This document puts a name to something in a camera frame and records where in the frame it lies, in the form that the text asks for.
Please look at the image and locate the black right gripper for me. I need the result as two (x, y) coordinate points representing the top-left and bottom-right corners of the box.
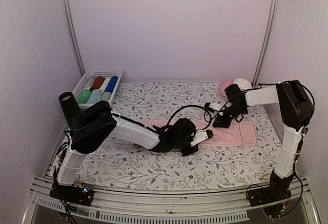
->
(213, 105), (247, 129)

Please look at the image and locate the pink towel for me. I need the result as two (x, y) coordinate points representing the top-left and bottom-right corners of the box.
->
(140, 118), (256, 147)

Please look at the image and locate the green towel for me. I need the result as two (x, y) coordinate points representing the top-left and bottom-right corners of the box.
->
(100, 92), (112, 103)
(77, 89), (92, 104)

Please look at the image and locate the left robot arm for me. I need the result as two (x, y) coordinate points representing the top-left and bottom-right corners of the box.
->
(55, 96), (198, 200)

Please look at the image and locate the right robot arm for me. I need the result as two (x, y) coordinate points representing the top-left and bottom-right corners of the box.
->
(213, 80), (315, 201)

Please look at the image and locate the pink plate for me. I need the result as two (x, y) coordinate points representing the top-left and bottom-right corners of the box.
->
(219, 80), (234, 97)

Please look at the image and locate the white bowl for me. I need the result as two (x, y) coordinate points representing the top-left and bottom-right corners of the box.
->
(233, 78), (252, 90)

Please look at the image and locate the white rolled towel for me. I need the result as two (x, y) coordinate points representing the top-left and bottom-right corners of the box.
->
(99, 77), (111, 92)

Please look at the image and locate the light blue rolled towel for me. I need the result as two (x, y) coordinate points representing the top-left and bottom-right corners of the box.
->
(86, 89), (103, 104)

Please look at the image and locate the white plastic basket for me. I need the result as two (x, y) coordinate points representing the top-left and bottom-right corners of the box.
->
(72, 69), (124, 110)

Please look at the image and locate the red rolled towel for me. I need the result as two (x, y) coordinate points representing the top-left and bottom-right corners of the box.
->
(91, 76), (105, 91)

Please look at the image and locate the green rolled towel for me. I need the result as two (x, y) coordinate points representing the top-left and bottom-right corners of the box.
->
(77, 89), (92, 104)

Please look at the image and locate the grey rolled towel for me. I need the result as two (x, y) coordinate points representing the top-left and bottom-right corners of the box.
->
(84, 78), (95, 90)

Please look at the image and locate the black cylinder cup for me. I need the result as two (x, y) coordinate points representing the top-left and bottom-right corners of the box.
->
(58, 92), (81, 127)

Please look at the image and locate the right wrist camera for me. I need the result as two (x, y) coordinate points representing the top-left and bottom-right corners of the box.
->
(204, 103), (222, 112)

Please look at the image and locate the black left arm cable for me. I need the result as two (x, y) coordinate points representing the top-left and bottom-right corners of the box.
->
(165, 105), (212, 131)

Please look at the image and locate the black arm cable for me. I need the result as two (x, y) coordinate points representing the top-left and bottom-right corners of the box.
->
(165, 105), (212, 131)
(204, 82), (316, 132)

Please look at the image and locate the front aluminium rail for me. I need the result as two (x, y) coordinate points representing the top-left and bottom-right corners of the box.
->
(22, 177), (323, 223)

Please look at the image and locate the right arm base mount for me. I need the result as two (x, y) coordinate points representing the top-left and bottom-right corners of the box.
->
(245, 181), (304, 219)

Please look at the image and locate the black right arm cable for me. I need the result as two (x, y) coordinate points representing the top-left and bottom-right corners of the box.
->
(204, 82), (316, 132)

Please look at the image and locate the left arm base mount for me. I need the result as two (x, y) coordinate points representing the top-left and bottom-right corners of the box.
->
(49, 184), (94, 207)

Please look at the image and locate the right aluminium frame post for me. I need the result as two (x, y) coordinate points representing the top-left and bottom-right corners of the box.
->
(252, 0), (279, 87)

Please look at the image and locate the aluminium frame post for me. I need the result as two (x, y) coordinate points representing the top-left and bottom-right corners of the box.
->
(61, 0), (85, 76)
(252, 0), (279, 87)

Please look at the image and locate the left aluminium frame post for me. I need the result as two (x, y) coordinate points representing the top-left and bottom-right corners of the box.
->
(61, 0), (85, 76)

